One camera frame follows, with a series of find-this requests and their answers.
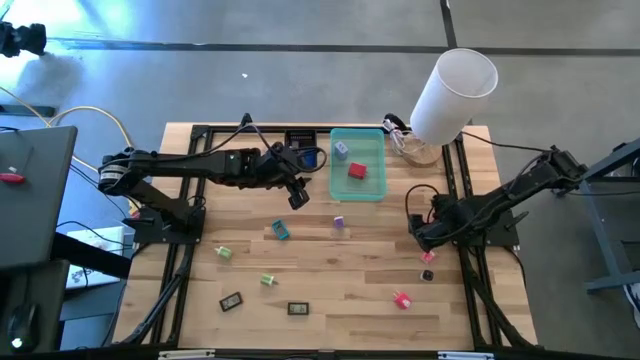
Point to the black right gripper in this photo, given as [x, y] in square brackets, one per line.
[436, 229]

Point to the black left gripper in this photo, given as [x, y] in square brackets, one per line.
[285, 165]

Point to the pink USB charger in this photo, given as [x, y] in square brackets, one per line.
[401, 300]
[428, 257]

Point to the blue digital clock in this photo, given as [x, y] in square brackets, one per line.
[310, 159]

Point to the black USB charger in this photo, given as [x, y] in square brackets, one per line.
[426, 275]

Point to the lavender USB charger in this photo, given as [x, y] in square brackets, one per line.
[341, 150]

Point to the teal digital clock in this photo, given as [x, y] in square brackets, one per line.
[280, 229]

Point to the red digital clock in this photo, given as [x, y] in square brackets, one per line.
[357, 170]

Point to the purple white USB charger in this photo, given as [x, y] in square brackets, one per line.
[339, 222]

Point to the green white USB charger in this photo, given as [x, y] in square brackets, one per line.
[223, 252]
[268, 280]

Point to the black digital clock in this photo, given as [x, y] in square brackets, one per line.
[298, 308]
[230, 301]

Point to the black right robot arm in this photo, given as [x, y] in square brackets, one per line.
[500, 200]

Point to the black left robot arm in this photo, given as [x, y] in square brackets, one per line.
[200, 162]

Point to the black mesh basket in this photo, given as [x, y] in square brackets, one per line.
[300, 136]

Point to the teal translucent plastic bin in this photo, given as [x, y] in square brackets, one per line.
[357, 189]

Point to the white shade table lamp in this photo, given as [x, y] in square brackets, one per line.
[450, 100]

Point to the grey metal cart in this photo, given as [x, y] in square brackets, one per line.
[601, 235]

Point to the white paper box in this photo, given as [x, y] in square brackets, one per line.
[100, 237]

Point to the person's shoe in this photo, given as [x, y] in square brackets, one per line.
[634, 300]

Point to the grey desk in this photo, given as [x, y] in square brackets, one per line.
[30, 200]

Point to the red item on desk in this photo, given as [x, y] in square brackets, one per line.
[11, 178]

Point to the person's foot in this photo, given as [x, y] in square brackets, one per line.
[25, 40]

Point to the black computer mouse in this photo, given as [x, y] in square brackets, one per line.
[22, 325]

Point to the black aluminium table frame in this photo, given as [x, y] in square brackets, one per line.
[225, 129]

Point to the white plate on frame edge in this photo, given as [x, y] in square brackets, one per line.
[186, 355]
[465, 356]

